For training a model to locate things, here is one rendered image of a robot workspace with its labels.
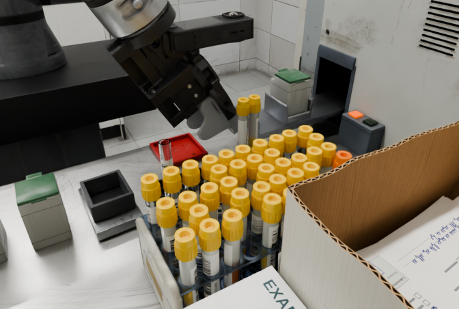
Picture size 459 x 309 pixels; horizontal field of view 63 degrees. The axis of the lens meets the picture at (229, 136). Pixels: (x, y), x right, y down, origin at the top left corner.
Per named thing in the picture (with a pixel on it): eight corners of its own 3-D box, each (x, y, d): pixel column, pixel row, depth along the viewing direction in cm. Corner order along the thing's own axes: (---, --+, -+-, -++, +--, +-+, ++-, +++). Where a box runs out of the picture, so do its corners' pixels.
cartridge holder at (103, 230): (121, 183, 50) (117, 161, 48) (145, 224, 44) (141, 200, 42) (79, 197, 48) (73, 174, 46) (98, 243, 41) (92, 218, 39)
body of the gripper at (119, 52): (156, 108, 51) (98, 39, 43) (203, 68, 52) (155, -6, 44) (177, 132, 45) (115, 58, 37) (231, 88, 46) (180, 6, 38)
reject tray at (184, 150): (189, 136, 61) (189, 132, 60) (208, 156, 56) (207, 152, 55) (149, 147, 58) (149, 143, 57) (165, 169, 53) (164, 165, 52)
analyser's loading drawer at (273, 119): (330, 100, 68) (335, 73, 65) (357, 115, 63) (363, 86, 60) (232, 128, 59) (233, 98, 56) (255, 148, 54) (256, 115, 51)
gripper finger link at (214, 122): (210, 152, 54) (176, 111, 48) (240, 126, 55) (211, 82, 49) (220, 163, 52) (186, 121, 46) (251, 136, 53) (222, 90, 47)
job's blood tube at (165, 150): (175, 207, 46) (167, 137, 40) (179, 214, 45) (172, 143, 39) (165, 211, 45) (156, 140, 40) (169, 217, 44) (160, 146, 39)
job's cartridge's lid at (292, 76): (291, 70, 58) (291, 66, 58) (311, 80, 55) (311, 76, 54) (270, 74, 57) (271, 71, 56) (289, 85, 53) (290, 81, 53)
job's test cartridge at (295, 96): (288, 104, 61) (291, 68, 58) (307, 117, 58) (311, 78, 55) (268, 111, 60) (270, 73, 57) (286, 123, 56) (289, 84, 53)
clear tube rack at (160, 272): (299, 201, 47) (305, 154, 43) (358, 256, 40) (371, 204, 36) (143, 266, 38) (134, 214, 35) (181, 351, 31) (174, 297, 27)
